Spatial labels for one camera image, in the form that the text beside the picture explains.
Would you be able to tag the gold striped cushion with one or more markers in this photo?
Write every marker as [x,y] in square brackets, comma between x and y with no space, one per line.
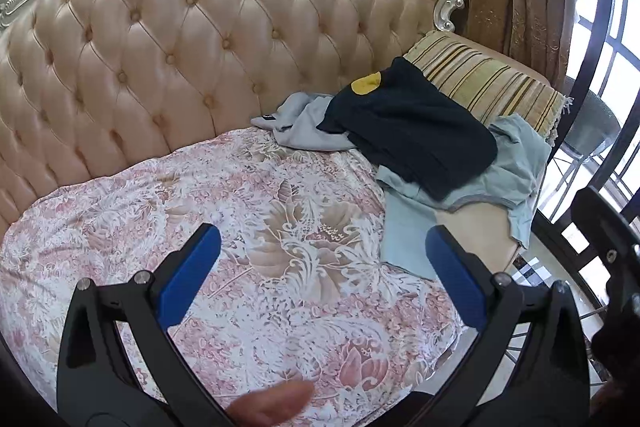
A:
[480,77]

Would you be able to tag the navy sweatshirt with yellow patches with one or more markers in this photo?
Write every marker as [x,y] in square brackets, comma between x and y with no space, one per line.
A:
[415,127]

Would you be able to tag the pink floral blanket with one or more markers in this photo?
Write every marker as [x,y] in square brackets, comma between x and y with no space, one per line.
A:
[300,232]

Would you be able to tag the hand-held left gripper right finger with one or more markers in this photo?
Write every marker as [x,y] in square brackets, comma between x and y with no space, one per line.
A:
[457,279]

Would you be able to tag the pale blue garment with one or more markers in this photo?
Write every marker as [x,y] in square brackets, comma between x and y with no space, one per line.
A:
[510,162]

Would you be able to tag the light grey garment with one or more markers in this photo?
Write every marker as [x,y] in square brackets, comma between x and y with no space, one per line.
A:
[305,127]

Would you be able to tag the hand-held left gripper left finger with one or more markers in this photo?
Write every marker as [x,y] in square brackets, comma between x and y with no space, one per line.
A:
[192,277]

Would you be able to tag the person's left hand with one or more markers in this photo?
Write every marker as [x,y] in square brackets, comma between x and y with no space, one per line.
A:
[272,407]

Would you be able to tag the round glass table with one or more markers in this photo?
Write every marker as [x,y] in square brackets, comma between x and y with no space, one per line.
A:
[590,127]

